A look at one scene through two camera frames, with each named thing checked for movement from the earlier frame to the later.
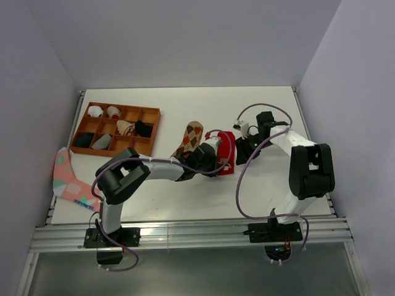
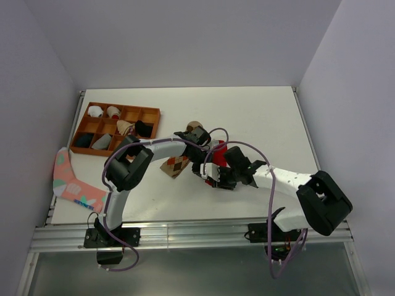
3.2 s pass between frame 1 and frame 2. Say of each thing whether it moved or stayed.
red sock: moved
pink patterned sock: stayed
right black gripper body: moved
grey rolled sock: stayed
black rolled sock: stayed
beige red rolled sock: stayed
